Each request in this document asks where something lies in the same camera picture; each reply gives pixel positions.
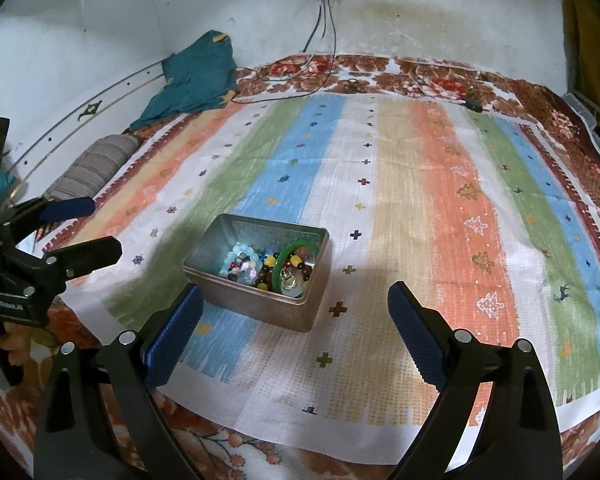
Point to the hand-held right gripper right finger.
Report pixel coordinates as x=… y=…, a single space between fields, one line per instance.
x=415 y=332

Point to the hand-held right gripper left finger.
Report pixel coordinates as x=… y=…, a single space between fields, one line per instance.
x=177 y=335

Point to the clear plastic crate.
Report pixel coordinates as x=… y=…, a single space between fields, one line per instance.
x=592 y=120

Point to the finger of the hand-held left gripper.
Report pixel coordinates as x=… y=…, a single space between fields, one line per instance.
x=70 y=208
x=87 y=255

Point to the grey striped bolster pillow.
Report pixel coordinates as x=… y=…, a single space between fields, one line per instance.
x=92 y=167

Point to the pastel striped cloth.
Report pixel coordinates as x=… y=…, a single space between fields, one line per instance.
x=405 y=200

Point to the green jade bangle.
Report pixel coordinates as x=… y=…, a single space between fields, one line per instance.
x=276 y=274

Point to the person's left hand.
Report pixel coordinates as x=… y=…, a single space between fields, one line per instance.
x=10 y=342

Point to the metal tin box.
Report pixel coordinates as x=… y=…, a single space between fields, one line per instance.
x=260 y=310

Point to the teal cloth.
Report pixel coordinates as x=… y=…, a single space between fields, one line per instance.
x=195 y=75

